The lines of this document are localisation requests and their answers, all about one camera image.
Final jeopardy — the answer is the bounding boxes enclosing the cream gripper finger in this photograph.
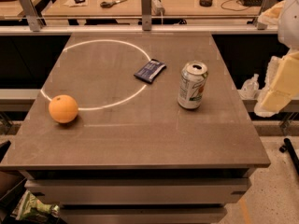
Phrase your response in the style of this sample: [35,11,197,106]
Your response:
[254,50,299,118]

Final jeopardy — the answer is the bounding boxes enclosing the white green 7up can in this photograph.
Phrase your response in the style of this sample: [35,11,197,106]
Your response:
[178,61,208,109]

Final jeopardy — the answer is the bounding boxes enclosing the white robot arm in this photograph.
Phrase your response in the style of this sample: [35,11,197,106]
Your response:
[254,0,299,118]

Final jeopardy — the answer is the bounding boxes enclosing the clear sanitizer bottle left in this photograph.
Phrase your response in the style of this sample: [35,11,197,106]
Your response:
[240,74,259,99]

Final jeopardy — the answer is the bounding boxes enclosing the black chair base leg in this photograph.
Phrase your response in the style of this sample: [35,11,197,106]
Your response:
[279,138,299,175]

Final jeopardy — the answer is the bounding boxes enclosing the dark blue snack packet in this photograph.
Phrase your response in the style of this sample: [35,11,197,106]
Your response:
[134,59,166,84]

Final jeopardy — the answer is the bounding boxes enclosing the white power strip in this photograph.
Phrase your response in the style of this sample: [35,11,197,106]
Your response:
[151,0,165,16]

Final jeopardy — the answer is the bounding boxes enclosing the orange fruit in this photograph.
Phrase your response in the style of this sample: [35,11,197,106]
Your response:
[49,95,78,124]

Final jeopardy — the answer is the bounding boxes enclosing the grey table drawer unit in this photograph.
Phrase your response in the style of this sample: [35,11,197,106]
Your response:
[25,177,251,224]

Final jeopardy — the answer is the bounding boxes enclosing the green snack bag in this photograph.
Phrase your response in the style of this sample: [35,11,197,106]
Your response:
[16,190,60,224]

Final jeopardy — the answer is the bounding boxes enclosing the black cable on desk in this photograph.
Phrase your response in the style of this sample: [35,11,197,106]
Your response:
[220,0,252,12]

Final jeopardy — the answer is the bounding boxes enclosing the black handled scissors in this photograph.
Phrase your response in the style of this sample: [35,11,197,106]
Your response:
[100,0,127,8]

